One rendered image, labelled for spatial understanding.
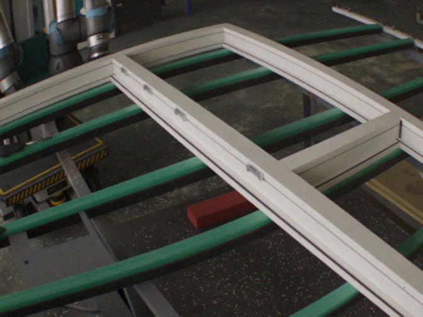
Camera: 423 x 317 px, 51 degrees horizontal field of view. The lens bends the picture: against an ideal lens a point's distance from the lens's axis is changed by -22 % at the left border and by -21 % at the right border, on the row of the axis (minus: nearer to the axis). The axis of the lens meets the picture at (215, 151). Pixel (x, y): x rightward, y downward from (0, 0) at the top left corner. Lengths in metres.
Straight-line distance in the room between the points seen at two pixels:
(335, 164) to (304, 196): 0.18
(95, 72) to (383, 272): 1.19
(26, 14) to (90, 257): 1.65
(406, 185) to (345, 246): 0.69
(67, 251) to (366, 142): 0.69
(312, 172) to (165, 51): 0.85
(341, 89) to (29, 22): 1.55
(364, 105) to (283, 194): 0.45
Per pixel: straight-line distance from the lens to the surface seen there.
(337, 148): 1.07
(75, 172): 1.30
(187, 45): 1.78
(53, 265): 0.98
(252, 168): 1.02
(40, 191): 2.35
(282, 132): 1.27
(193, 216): 1.41
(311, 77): 1.49
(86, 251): 0.99
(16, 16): 2.41
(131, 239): 1.42
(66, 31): 1.99
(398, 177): 1.55
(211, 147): 1.16
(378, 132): 1.17
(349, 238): 0.84
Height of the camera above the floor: 1.48
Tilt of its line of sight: 31 degrees down
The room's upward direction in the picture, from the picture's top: 5 degrees counter-clockwise
